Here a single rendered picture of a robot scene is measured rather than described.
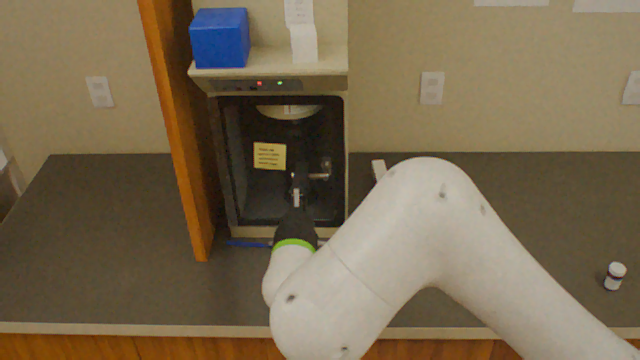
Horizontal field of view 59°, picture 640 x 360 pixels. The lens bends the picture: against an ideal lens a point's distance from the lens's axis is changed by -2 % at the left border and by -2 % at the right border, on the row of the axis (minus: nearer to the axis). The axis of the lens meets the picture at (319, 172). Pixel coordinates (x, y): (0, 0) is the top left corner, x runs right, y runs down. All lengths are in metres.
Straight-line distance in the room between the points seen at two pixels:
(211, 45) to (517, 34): 0.96
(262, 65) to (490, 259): 0.69
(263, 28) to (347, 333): 0.78
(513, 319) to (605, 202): 1.17
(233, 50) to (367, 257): 0.65
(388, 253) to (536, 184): 1.27
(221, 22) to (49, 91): 0.98
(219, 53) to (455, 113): 0.93
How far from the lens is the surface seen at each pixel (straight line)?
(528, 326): 0.72
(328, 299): 0.61
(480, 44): 1.77
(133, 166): 1.95
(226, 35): 1.14
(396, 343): 1.48
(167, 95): 1.25
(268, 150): 1.38
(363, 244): 0.61
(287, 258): 1.10
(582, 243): 1.68
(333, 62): 1.17
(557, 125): 1.98
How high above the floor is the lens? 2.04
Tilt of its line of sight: 38 degrees down
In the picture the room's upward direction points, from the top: 2 degrees counter-clockwise
